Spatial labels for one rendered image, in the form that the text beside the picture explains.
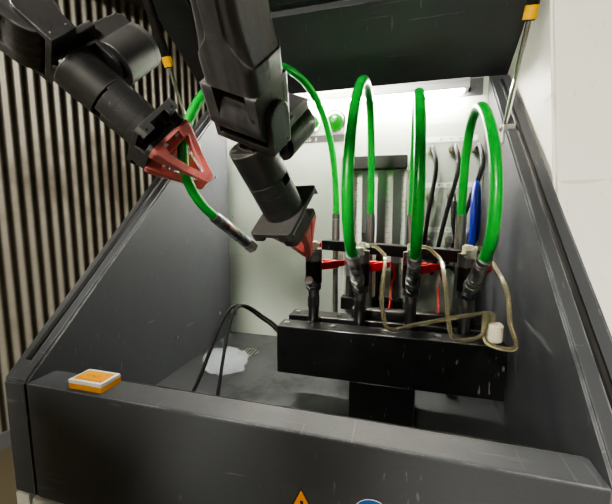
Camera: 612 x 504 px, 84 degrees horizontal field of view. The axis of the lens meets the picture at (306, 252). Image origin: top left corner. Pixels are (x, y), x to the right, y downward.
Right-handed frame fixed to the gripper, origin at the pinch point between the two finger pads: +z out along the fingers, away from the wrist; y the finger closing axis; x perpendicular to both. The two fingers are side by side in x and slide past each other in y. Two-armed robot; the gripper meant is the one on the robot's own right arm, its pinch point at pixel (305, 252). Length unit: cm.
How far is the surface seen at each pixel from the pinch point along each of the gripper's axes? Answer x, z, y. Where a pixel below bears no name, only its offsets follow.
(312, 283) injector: -0.5, 4.7, -2.7
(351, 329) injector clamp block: -6.8, 10.6, -6.6
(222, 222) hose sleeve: 9.6, -9.3, -2.9
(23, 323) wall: 181, 52, -11
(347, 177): -11.2, -13.9, -0.3
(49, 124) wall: 176, -9, 70
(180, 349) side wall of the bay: 32.5, 17.6, -14.3
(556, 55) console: -32.8, -8.7, 33.2
